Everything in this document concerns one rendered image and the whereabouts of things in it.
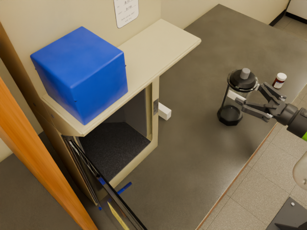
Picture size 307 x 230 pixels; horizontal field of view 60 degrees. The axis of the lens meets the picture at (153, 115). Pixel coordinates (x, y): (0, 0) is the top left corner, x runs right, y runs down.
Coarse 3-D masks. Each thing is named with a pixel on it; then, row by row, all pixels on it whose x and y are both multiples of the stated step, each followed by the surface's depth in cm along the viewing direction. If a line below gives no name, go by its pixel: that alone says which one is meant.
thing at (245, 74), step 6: (234, 72) 96; (240, 72) 96; (246, 72) 92; (234, 78) 94; (240, 78) 94; (246, 78) 94; (252, 78) 94; (234, 84) 94; (240, 84) 93; (246, 84) 93; (252, 84) 93
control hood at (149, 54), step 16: (144, 32) 57; (160, 32) 57; (176, 32) 57; (128, 48) 54; (144, 48) 54; (160, 48) 54; (176, 48) 54; (192, 48) 55; (128, 64) 51; (144, 64) 51; (160, 64) 51; (128, 80) 48; (144, 80) 48; (48, 96) 46; (128, 96) 46; (48, 112) 48; (64, 112) 44; (112, 112) 45; (64, 128) 47; (80, 128) 42
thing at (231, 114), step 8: (232, 72) 98; (256, 80) 96; (240, 88) 93; (248, 88) 93; (248, 96) 98; (224, 104) 105; (232, 104) 101; (224, 112) 107; (232, 112) 104; (240, 112) 105; (232, 120) 108
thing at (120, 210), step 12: (72, 144) 54; (84, 156) 52; (84, 168) 58; (96, 180) 52; (96, 192) 67; (108, 192) 48; (108, 204) 60; (120, 204) 47; (108, 216) 80; (120, 216) 53; (132, 216) 45; (120, 228) 70; (132, 228) 48
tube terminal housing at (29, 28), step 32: (0, 0) 33; (32, 0) 36; (64, 0) 39; (96, 0) 44; (160, 0) 57; (0, 32) 37; (32, 32) 38; (64, 32) 43; (96, 32) 48; (128, 32) 55; (32, 64) 41; (32, 96) 50; (64, 160) 75
